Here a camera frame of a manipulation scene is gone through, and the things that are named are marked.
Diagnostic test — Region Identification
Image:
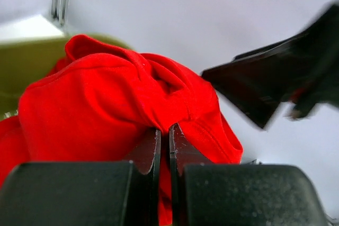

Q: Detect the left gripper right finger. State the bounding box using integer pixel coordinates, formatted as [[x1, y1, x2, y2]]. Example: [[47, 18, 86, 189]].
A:
[[169, 124, 327, 226]]

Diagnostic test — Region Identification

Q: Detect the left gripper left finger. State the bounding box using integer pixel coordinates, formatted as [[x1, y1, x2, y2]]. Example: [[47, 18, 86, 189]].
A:
[[1, 129, 161, 226]]

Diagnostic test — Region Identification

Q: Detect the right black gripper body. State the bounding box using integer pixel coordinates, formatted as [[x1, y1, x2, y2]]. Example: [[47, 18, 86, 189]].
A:
[[285, 2, 338, 120]]

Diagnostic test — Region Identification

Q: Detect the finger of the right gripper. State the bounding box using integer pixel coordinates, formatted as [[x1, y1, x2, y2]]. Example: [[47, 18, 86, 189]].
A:
[[201, 31, 315, 129]]

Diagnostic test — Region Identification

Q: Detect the green plastic basket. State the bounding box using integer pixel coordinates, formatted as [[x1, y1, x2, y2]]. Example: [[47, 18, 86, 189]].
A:
[[0, 33, 133, 121]]

